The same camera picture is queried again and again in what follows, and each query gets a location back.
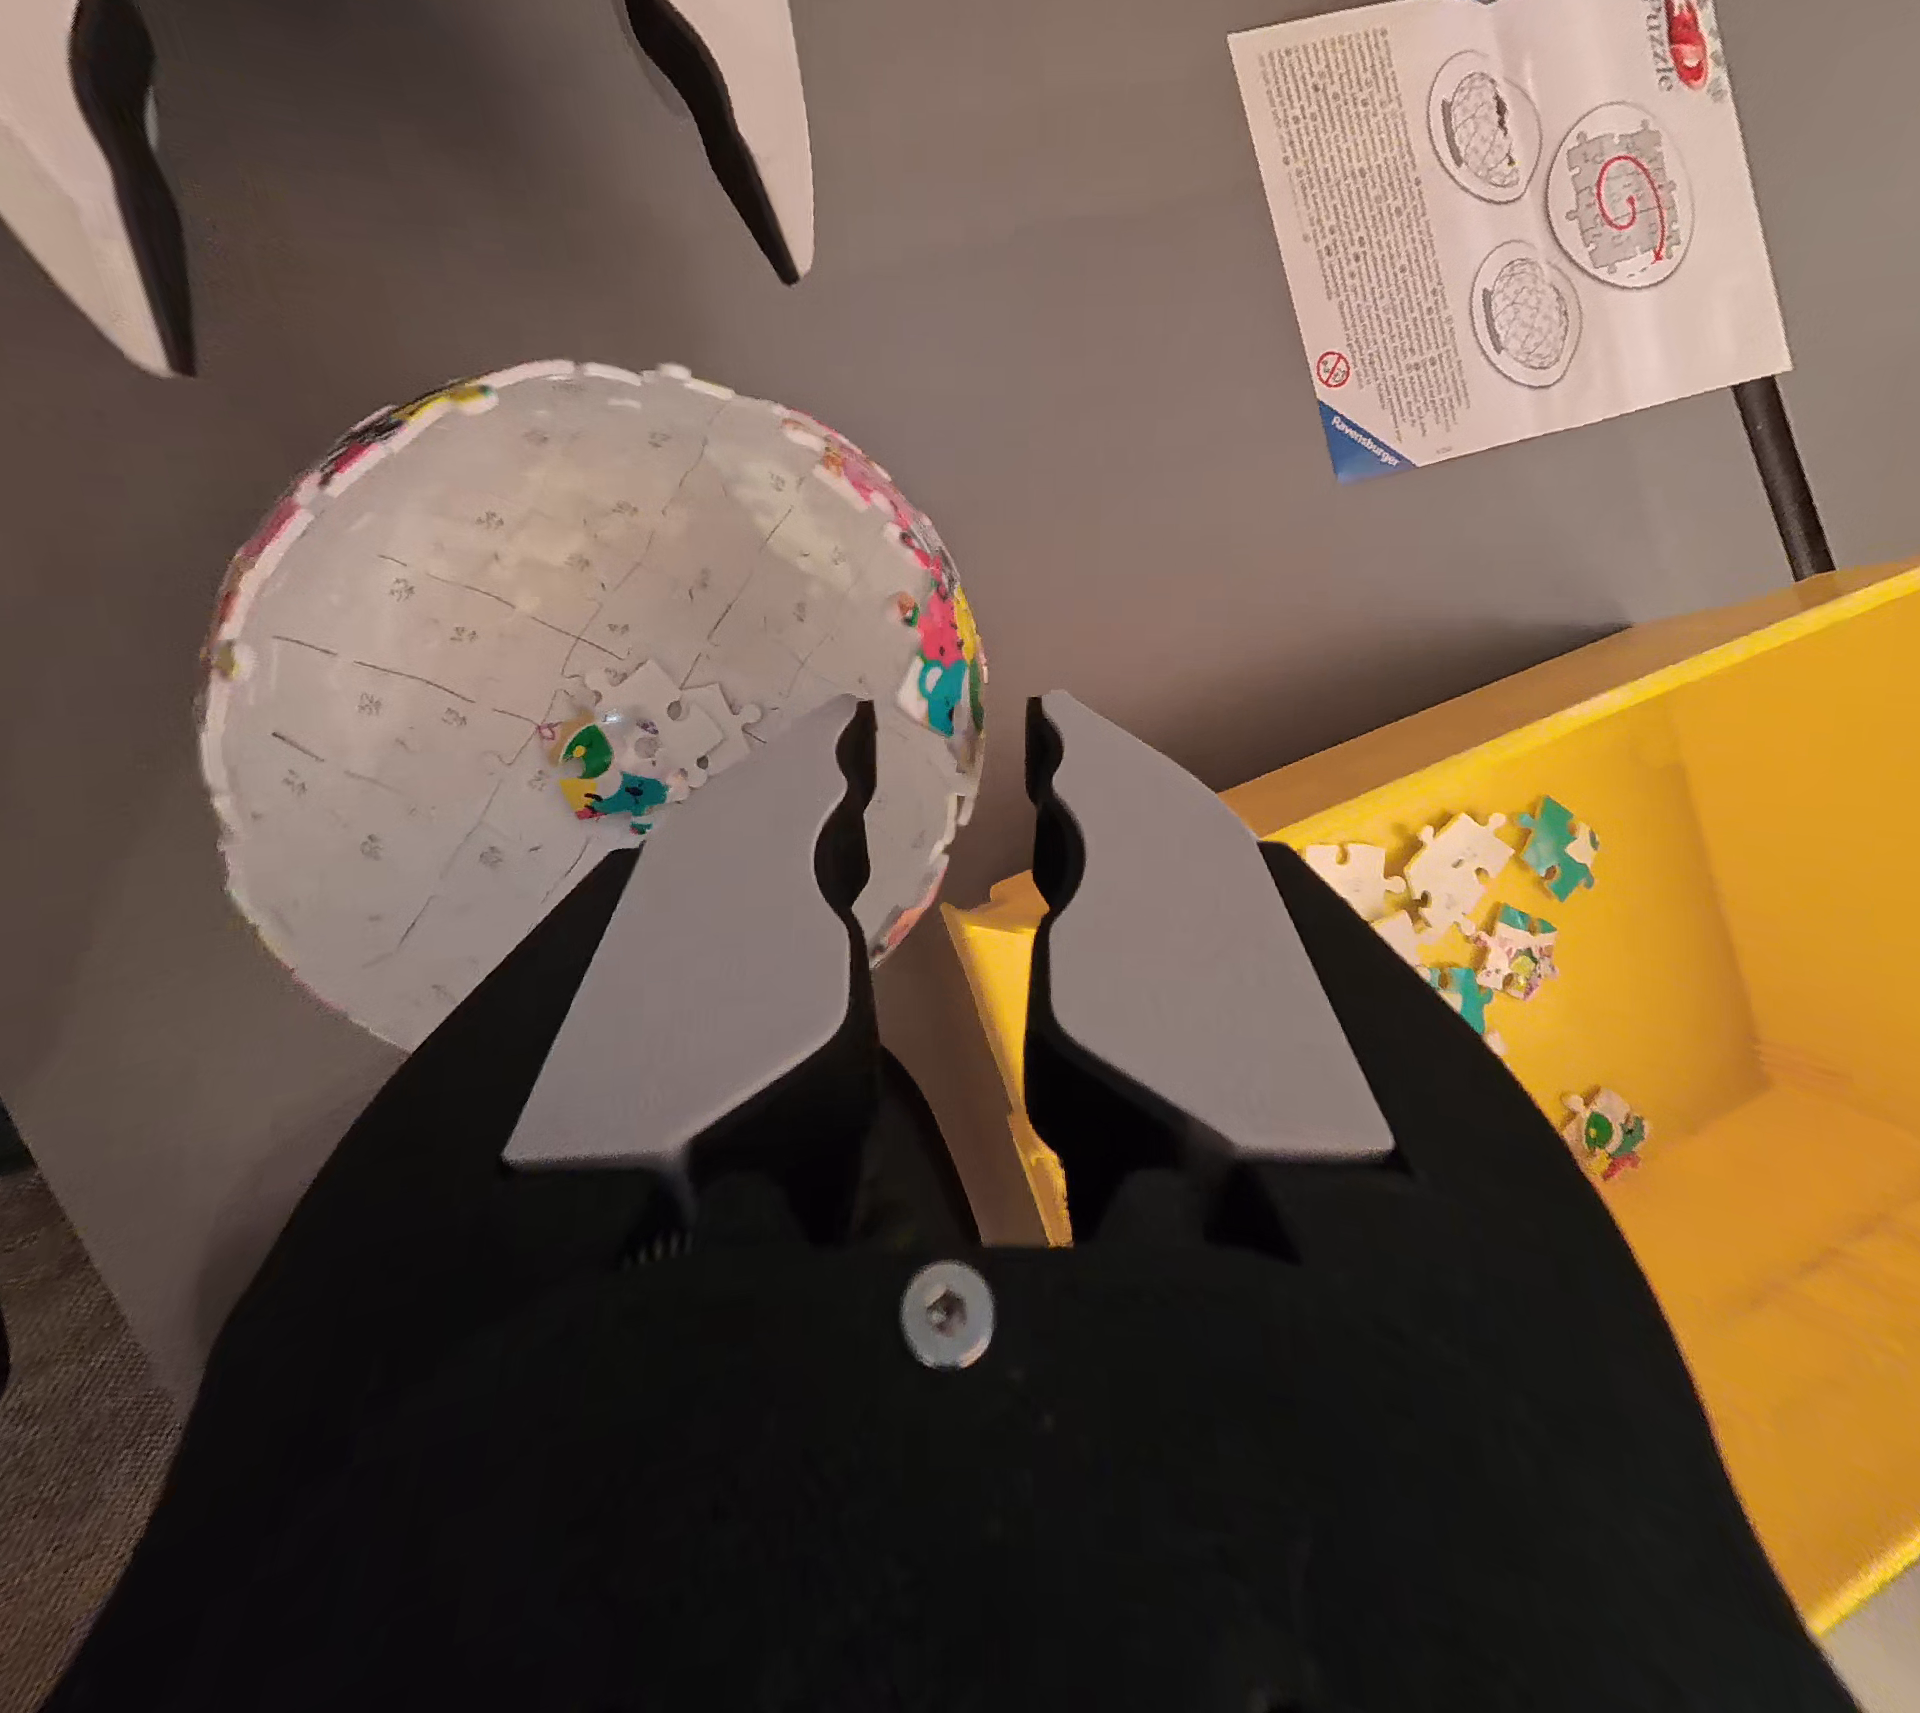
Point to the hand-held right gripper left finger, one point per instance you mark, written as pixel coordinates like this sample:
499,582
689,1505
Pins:
691,994

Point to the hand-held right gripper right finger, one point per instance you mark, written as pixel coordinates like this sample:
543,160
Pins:
1214,994

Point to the pile of puzzle pieces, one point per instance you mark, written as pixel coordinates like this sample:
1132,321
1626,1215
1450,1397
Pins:
1449,866

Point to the colourful puzzle ball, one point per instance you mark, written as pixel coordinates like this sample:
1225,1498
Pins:
450,632

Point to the yellow plastic bin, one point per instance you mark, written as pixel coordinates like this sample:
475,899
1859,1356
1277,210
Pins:
1725,769

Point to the upturned white puzzle piece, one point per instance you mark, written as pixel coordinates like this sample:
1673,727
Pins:
669,708

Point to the white instruction leaflet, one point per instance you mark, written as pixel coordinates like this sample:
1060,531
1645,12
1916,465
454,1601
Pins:
1351,243

